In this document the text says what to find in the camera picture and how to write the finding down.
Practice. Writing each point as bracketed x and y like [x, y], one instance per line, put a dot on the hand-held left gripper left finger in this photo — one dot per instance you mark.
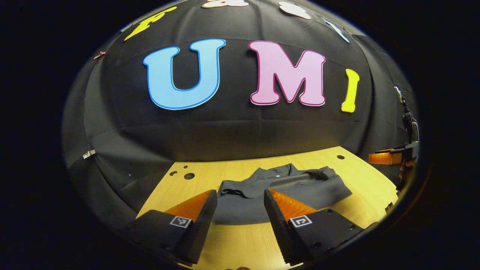
[204, 221]

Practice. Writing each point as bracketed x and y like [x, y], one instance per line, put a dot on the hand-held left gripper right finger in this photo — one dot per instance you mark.
[277, 225]

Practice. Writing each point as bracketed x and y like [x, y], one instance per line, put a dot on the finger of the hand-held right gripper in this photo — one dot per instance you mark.
[382, 157]

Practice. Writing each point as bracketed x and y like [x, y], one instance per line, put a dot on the grey shirt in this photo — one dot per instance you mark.
[292, 187]

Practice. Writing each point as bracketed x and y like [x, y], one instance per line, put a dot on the black backdrop cloth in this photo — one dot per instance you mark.
[240, 127]

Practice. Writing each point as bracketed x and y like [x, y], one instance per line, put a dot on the white backdrop clip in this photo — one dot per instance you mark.
[89, 154]

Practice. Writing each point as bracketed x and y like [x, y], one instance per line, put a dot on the copper backdrop clip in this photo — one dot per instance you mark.
[99, 55]

